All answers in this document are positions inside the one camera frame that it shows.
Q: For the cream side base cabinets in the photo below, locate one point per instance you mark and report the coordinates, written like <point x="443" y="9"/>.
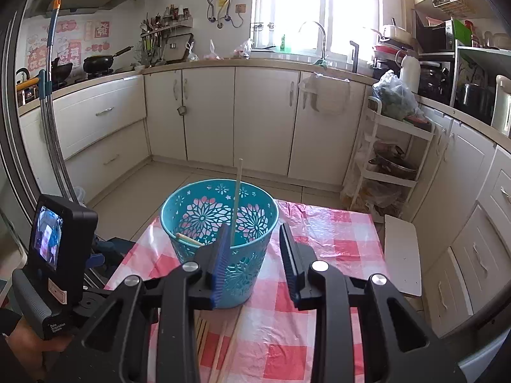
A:
<point x="471" y="191"/>

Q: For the white stool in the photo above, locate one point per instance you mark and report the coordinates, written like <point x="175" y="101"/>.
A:
<point x="401" y="255"/>

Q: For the black water tap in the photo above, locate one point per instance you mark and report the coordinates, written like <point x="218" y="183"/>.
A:
<point x="355" y="56"/>

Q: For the cream sink base cabinets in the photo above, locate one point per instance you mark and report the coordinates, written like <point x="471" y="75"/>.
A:
<point x="259" y="119"/>

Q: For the metal pan with lid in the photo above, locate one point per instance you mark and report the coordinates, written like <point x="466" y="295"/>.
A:
<point x="393" y="165"/>

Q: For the wall power outlet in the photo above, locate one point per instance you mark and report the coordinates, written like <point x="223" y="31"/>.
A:
<point x="240" y="8"/>

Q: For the white casserole dish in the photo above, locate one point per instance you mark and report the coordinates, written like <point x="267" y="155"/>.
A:
<point x="395" y="34"/>

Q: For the green dish soap bottle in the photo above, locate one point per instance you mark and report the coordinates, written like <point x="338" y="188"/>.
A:
<point x="283" y="44"/>

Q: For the person's left hand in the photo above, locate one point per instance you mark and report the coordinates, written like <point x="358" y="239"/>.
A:
<point x="24" y="341"/>

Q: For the wall utensil rack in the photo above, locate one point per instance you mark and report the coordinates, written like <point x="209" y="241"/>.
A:
<point x="159" y="32"/>

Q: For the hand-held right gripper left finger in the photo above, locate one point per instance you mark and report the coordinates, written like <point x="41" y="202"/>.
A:
<point x="221" y="265"/>

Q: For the teal plastic basket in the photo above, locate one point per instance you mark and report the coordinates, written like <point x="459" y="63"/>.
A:
<point x="255" y="263"/>

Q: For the cream drawer cabinet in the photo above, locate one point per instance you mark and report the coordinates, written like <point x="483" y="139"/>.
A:
<point x="103" y="127"/>

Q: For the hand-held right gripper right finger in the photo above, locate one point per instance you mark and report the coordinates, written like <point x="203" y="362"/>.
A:
<point x="289" y="265"/>

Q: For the clear plastic floor bag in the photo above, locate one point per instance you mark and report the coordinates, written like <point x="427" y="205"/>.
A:
<point x="80" y="196"/>

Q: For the stainless steel pot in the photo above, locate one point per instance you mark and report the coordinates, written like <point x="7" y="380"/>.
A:
<point x="475" y="101"/>

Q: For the white thermos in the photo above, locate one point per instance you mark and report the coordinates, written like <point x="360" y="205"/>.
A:
<point x="409" y="74"/>

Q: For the kitchen window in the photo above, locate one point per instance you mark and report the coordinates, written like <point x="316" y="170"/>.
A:
<point x="299" y="0"/>

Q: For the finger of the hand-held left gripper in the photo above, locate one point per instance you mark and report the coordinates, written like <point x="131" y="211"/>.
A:
<point x="113" y="249"/>

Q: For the chrome sink faucet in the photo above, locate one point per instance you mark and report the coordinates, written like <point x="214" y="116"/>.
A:
<point x="321" y="34"/>

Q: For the white electric kettle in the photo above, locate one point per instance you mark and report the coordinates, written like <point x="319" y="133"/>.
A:
<point x="503" y="103"/>

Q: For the pink filled plastic bag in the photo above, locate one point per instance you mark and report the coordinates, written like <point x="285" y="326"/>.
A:
<point x="212" y="52"/>

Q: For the stack of pots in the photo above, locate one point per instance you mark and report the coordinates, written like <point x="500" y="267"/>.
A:
<point x="389" y="54"/>

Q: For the green cutting board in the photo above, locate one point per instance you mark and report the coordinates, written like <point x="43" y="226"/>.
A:
<point x="461" y="34"/>

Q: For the black wok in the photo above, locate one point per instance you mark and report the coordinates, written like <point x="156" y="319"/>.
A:
<point x="98" y="64"/>

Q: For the wooden chopstick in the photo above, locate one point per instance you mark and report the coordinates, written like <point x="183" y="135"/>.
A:
<point x="229" y="347"/>
<point x="238" y="187"/>
<point x="187" y="238"/>
<point x="201" y="335"/>
<point x="218" y="347"/>
<point x="205" y="329"/>

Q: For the black cooking pot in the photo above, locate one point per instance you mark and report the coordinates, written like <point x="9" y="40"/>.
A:
<point x="62" y="71"/>

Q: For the red wall stickers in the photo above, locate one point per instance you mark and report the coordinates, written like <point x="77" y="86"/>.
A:
<point x="70" y="48"/>

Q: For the small clear plastic bag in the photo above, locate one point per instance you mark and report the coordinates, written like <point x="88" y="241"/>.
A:
<point x="191" y="55"/>

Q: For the black toaster oven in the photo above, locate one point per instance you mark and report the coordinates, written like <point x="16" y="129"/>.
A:
<point x="433" y="81"/>

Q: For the pink checked plastic tablecloth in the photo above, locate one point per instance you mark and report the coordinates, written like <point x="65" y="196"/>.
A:
<point x="339" y="247"/>

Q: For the white rolling cart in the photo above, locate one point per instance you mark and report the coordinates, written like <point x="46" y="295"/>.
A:
<point x="399" y="127"/>

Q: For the white door bag holder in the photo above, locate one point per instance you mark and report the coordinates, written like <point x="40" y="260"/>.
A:
<point x="331" y="95"/>

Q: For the black microwave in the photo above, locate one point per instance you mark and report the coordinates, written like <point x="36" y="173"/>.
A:
<point x="433" y="38"/>

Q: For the crumpled bags in cart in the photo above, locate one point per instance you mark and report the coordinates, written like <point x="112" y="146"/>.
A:
<point x="375" y="199"/>

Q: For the small metal cup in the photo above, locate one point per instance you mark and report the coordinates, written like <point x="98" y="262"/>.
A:
<point x="182" y="111"/>

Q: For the plastic bag of greens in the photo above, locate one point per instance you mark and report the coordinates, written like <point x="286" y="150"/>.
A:
<point x="393" y="95"/>

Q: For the large filled plastic bag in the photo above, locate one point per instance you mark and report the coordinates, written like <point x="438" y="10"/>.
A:
<point x="241" y="50"/>

